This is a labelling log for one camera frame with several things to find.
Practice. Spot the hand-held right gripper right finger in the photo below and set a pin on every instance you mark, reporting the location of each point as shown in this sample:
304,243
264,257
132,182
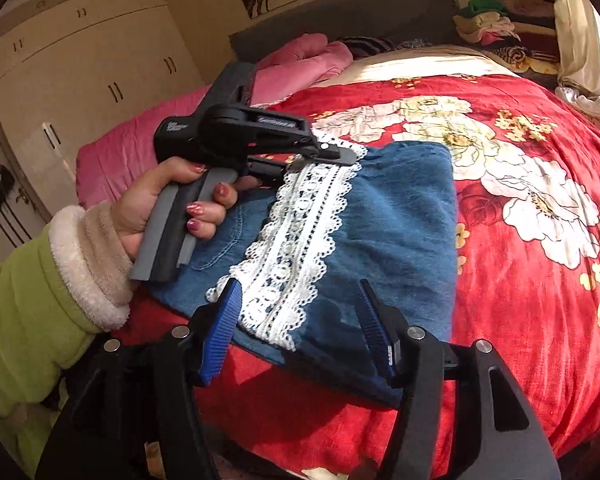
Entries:
375,330

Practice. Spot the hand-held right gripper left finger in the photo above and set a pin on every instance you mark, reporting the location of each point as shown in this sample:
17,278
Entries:
222,330

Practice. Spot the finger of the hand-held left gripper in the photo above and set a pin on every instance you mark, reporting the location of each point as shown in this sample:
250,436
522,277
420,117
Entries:
300,142
267,170

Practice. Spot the blue denim pants lace trim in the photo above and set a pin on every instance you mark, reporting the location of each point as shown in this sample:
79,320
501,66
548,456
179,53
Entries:
390,220

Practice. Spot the person's left hand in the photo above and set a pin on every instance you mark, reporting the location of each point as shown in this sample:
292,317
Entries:
140,200

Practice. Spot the pink quilt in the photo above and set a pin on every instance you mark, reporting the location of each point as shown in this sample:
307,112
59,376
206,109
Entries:
130,150

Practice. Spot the striped dark cloth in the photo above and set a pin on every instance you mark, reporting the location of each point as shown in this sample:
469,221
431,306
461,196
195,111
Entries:
365,46

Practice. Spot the cream wardrobe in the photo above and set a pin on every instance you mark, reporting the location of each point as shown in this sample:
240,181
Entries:
105,45

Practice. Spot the beige bed sheet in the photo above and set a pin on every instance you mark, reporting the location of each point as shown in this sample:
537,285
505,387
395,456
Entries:
405,65

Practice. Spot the red floral blanket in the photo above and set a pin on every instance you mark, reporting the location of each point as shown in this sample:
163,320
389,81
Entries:
505,310

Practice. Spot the grey headboard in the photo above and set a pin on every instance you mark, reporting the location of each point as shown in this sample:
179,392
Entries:
360,15

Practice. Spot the beige door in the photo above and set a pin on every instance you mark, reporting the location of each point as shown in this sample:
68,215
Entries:
25,225

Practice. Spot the stack of folded clothes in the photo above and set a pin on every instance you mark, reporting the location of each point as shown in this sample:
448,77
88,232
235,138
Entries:
495,30

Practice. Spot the white ruffled cloth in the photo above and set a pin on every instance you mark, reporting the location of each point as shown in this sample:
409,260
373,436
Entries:
590,105

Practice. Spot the cream curtain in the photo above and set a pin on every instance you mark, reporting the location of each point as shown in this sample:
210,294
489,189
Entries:
575,25

